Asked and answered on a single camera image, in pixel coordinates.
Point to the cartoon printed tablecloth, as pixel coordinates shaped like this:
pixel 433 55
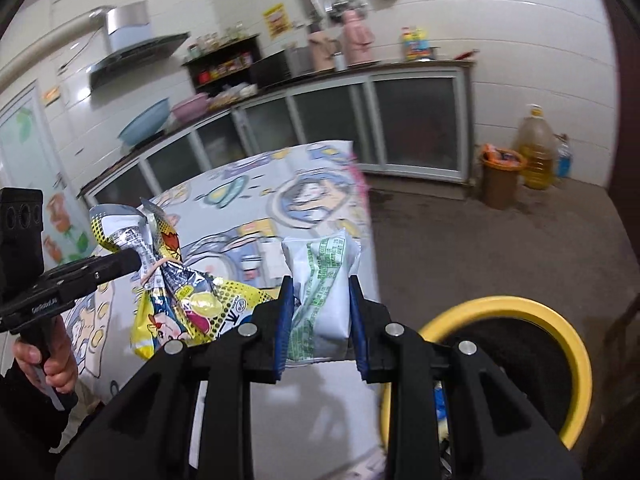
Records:
pixel 300 195

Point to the row of glass jars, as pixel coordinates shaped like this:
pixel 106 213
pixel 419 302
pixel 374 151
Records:
pixel 217 40

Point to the blue plastic basin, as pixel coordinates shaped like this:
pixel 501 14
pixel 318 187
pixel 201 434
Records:
pixel 145 122

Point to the yellow cartoon snack bag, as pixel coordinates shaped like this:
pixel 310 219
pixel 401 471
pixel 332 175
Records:
pixel 200 305

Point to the pink plastic basin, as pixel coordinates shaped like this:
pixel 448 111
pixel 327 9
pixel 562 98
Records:
pixel 190 107

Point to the brown waste bin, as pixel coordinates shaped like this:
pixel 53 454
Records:
pixel 500 185

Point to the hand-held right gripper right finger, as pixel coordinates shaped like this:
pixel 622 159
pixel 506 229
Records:
pixel 360 340

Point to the pack of colourful bottles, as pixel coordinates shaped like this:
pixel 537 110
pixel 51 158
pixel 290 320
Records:
pixel 415 45

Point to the steel range hood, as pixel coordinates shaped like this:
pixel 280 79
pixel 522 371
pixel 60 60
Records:
pixel 130 50

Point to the black bin with yellow rim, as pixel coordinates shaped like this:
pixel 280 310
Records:
pixel 500 305

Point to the cooking oil jug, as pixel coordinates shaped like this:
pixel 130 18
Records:
pixel 535 155

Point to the pink thermos flask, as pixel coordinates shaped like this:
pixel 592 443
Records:
pixel 357 40

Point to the glass door with flower stickers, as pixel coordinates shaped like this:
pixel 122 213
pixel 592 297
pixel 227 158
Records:
pixel 25 150

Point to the silver counter appliance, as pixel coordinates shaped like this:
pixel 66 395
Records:
pixel 300 60

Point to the yellow wall poster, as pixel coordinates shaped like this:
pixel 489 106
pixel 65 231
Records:
pixel 277 20

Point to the bottle of blue liquid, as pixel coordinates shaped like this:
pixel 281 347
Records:
pixel 563 162

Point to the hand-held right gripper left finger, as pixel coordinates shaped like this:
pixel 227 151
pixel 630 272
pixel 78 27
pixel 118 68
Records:
pixel 282 330

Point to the white green printed packet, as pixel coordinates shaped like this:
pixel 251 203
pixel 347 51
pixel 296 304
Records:
pixel 320 300

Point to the kitchen counter cabinet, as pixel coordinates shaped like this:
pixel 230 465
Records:
pixel 415 120

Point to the person's left hand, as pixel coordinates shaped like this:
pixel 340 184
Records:
pixel 62 365

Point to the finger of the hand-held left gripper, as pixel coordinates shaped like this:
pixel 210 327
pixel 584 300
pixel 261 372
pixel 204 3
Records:
pixel 100 267

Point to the tan thermos flask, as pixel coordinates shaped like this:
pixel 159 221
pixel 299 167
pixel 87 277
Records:
pixel 322 52

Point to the dark spice shelf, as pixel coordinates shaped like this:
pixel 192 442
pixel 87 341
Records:
pixel 225 67

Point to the black microwave oven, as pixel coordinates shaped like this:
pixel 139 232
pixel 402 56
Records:
pixel 270 70

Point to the person's left forearm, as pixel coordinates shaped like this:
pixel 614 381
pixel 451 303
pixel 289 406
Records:
pixel 25 420

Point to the orange plastic wrapper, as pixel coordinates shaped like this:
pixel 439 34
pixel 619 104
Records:
pixel 502 154

